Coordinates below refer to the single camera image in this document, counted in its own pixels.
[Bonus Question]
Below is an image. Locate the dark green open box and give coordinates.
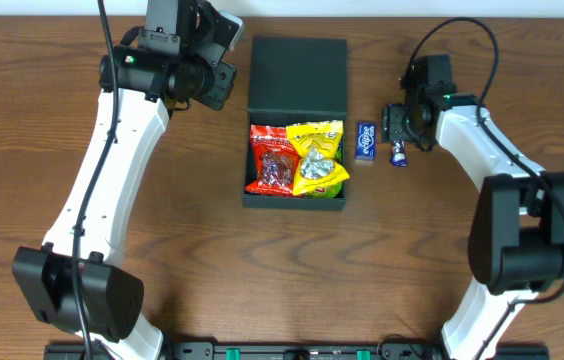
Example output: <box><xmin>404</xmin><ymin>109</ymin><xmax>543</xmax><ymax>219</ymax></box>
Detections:
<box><xmin>242</xmin><ymin>37</ymin><xmax>347</xmax><ymax>210</ymax></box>

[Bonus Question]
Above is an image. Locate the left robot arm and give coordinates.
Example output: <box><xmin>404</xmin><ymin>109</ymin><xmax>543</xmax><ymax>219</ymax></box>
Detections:
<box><xmin>12</xmin><ymin>0</ymin><xmax>244</xmax><ymax>359</ymax></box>

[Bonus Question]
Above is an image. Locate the red Hacks candy bag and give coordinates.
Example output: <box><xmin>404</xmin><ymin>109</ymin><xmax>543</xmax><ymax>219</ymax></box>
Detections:
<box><xmin>245</xmin><ymin>125</ymin><xmax>300</xmax><ymax>197</ymax></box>

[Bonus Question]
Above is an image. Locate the green Haribo gummy bag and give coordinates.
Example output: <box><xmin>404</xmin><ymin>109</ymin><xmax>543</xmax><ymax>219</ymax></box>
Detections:
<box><xmin>300</xmin><ymin>145</ymin><xmax>343</xmax><ymax>198</ymax></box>

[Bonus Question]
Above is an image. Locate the yellow Hacks candy bag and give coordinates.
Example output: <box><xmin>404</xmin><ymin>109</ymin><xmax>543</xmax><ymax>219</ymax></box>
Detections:
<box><xmin>286</xmin><ymin>120</ymin><xmax>350</xmax><ymax>198</ymax></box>

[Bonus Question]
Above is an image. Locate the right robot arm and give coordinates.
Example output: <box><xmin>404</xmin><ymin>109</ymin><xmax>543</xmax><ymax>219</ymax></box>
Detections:
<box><xmin>382</xmin><ymin>55</ymin><xmax>564</xmax><ymax>360</ymax></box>

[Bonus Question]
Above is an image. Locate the blue Eclipse mints pack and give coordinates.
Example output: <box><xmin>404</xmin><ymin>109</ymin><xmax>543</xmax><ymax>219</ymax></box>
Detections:
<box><xmin>355</xmin><ymin>122</ymin><xmax>376</xmax><ymax>161</ymax></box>

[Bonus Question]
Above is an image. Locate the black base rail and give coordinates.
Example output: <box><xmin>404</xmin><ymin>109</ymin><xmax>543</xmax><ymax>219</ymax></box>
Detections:
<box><xmin>43</xmin><ymin>341</ymin><xmax>551</xmax><ymax>360</ymax></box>

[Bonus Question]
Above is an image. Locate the purple Dairy Milk bar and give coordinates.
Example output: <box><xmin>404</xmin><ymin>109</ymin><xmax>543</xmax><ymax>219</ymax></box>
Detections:
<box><xmin>390</xmin><ymin>140</ymin><xmax>408</xmax><ymax>167</ymax></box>

